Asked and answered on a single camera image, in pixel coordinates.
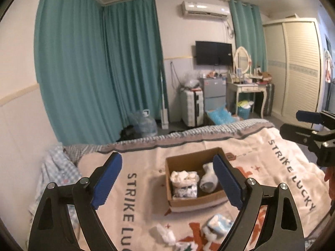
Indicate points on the white rolled sock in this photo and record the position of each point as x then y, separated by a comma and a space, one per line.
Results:
208, 180

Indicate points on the cream printed blanket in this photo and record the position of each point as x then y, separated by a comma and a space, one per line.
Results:
146, 162

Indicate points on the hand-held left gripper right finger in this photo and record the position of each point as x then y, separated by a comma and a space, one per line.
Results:
227, 183

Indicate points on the large clear water bottle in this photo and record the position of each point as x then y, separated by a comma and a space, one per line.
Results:
146, 124

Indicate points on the clear plastic bag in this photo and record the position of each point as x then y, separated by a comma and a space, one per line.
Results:
190, 80

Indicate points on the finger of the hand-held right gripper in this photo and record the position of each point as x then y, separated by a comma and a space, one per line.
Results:
293, 132
306, 116

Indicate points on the printed white soft pouch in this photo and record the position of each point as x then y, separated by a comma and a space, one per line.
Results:
183, 188

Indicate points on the blue checked quilt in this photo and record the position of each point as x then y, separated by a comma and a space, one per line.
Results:
55, 167

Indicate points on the wide teal curtain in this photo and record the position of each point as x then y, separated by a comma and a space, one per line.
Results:
73, 70

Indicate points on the white hard suitcase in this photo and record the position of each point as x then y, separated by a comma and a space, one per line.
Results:
192, 107

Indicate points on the oval white mirror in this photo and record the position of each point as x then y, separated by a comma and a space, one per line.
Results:
241, 59

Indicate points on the blue waste bin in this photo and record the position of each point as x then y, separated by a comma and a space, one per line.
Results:
244, 112

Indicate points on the grey checked bed sheet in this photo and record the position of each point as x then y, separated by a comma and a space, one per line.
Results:
183, 133

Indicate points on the dark floor bag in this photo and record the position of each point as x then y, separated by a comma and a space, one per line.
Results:
128, 133

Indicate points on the white sock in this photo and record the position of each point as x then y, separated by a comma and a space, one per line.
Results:
163, 234
208, 180

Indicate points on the cream sliding wardrobe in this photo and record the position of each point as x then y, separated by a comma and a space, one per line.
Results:
298, 68

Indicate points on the white dressing table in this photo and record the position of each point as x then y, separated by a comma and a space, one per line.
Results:
244, 87

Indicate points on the brown cardboard box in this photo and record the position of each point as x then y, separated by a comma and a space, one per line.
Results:
180, 163

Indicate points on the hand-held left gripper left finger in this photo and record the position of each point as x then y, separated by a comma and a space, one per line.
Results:
108, 180

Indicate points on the black wall television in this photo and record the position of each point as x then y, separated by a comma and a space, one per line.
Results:
213, 53

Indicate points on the narrow teal curtain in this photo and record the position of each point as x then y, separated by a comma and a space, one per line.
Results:
248, 36

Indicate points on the blue and white soft pack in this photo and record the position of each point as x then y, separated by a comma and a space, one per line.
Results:
218, 223

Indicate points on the teal corner curtain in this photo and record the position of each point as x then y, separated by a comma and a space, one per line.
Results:
133, 57

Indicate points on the person's right hand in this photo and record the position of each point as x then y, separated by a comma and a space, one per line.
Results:
329, 177

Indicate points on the blue bubble wrap bag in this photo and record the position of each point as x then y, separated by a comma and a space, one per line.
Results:
222, 115

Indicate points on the small printed white cloth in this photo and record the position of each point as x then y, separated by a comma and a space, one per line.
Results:
184, 247

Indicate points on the small grey fridge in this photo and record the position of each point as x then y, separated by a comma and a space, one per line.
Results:
213, 96

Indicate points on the hanging clothes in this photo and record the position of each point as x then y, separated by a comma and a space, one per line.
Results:
329, 65

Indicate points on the white air conditioner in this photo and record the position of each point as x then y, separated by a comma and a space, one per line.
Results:
204, 9

